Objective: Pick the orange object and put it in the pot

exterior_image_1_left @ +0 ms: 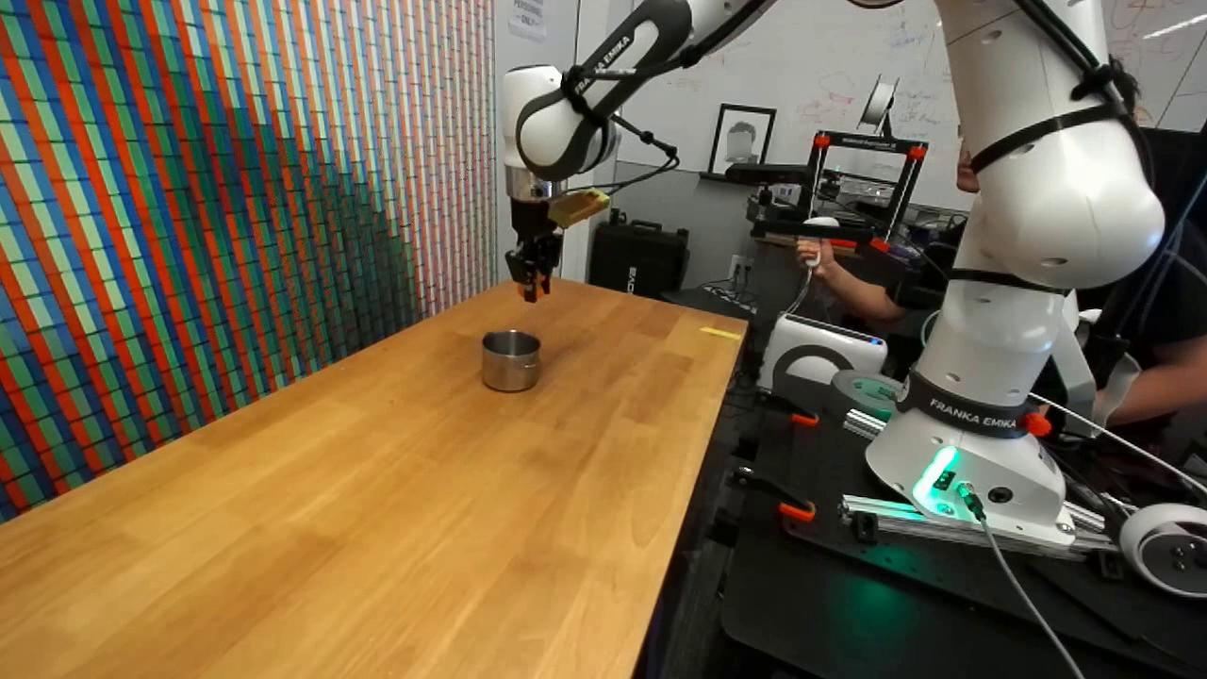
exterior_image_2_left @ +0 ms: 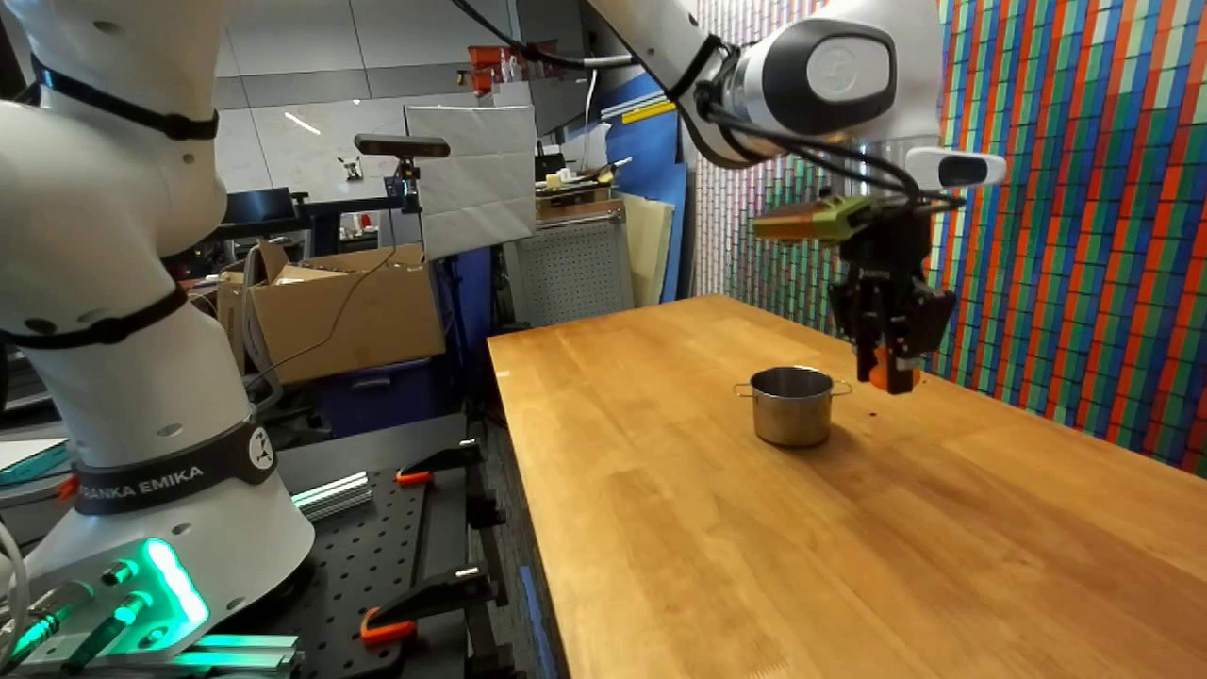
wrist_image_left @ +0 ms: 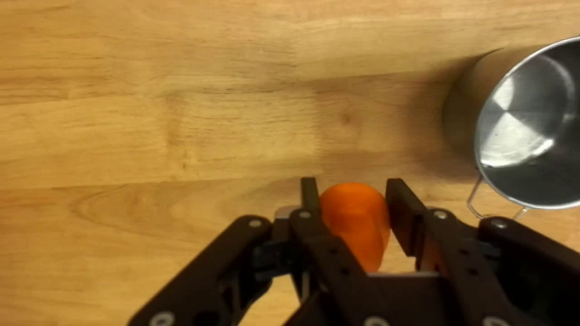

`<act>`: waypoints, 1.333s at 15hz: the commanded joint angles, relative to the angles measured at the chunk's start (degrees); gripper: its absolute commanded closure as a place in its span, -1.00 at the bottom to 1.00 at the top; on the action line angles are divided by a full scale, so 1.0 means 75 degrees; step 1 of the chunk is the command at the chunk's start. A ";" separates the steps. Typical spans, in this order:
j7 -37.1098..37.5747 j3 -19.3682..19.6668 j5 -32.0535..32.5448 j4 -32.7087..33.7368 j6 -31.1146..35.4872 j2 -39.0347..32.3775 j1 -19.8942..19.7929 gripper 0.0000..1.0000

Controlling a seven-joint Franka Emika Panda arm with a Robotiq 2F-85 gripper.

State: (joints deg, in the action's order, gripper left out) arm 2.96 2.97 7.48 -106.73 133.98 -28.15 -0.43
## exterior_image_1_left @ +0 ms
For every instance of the white grey control box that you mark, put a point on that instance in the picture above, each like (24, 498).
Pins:
(817, 344)

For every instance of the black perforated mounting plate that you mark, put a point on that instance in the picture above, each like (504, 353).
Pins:
(880, 603)

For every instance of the framed portrait picture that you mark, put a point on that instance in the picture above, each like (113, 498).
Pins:
(742, 137)

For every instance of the person in black shirt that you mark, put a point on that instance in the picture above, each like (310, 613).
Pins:
(1174, 303)

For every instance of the black frame 3D printer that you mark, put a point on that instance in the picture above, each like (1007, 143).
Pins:
(867, 191)

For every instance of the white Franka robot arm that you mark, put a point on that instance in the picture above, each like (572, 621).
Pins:
(1042, 211)

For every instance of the white round device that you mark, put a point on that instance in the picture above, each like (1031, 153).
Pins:
(1167, 548)

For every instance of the person bare forearm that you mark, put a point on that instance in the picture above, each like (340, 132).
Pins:
(862, 286)

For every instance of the black equipment case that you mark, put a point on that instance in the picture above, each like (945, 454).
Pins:
(640, 259)

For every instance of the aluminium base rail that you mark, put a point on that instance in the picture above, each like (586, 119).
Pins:
(906, 514)

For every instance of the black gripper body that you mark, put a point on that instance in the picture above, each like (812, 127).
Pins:
(534, 231)

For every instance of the small steel pot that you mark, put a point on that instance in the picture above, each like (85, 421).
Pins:
(509, 363)

